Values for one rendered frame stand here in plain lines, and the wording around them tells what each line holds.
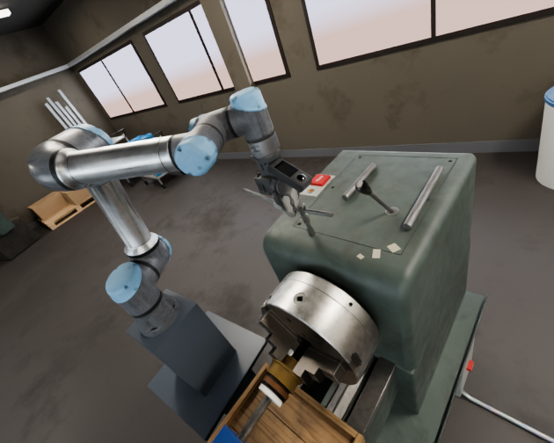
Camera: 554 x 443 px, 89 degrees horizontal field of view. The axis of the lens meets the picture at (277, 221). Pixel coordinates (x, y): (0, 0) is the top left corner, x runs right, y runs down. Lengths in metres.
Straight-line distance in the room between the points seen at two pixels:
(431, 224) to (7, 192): 7.46
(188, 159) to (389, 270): 0.51
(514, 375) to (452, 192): 1.29
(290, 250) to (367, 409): 0.49
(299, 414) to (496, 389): 1.22
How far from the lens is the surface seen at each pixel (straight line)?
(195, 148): 0.57
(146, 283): 1.01
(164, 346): 1.08
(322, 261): 0.79
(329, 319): 0.71
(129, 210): 0.99
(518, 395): 1.99
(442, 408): 1.33
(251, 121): 0.68
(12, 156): 7.67
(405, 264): 0.72
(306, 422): 0.99
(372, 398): 0.99
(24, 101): 7.83
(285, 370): 0.79
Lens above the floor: 1.80
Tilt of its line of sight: 35 degrees down
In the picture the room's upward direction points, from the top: 23 degrees counter-clockwise
